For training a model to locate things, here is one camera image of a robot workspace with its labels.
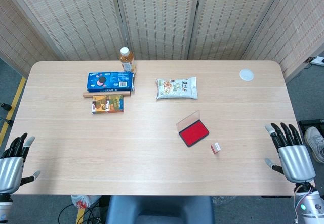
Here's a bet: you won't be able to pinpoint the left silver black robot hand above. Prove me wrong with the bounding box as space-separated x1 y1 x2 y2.
0 132 41 194

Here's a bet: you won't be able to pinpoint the round white plastic lid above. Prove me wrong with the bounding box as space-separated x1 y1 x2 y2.
239 69 255 82

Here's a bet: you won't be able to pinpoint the white snack bag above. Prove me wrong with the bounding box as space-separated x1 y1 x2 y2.
155 76 198 100

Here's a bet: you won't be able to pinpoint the blue-grey padded seat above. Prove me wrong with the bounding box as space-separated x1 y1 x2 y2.
105 195 215 224

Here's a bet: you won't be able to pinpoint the tea bottle white cap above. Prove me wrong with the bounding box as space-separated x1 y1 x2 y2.
119 46 138 77

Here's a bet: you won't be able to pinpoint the white red wrist cable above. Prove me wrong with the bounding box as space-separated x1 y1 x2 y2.
293 183 305 223

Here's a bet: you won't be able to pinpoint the grey sneaker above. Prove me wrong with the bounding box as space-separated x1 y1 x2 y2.
304 126 324 164

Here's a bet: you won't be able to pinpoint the woven folding screen panel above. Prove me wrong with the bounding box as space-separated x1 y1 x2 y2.
2 0 131 62
188 0 290 61
241 0 324 83
113 0 202 61
0 0 59 78

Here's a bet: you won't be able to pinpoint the white power strip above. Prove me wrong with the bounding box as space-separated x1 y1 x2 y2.
305 56 324 67

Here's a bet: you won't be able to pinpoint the blue Oreo cookie box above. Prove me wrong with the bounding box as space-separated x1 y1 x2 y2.
87 71 135 93

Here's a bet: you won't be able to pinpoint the brown cardboard tube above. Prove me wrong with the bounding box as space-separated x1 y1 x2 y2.
83 90 133 99

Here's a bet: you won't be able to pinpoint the white red plastic bag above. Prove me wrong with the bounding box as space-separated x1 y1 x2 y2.
70 194 101 209

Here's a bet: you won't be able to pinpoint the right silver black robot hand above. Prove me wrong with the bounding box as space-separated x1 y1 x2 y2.
264 122 317 184

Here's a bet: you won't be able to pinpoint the red ink pad case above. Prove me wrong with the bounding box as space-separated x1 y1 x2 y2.
176 110 210 148

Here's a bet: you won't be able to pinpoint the black metal base frame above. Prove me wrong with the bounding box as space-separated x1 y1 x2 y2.
298 119 324 134

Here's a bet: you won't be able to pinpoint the black floor cables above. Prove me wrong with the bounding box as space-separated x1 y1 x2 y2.
58 200 107 224

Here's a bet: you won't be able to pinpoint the orange colourful snack box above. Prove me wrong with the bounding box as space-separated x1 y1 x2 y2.
91 94 125 115

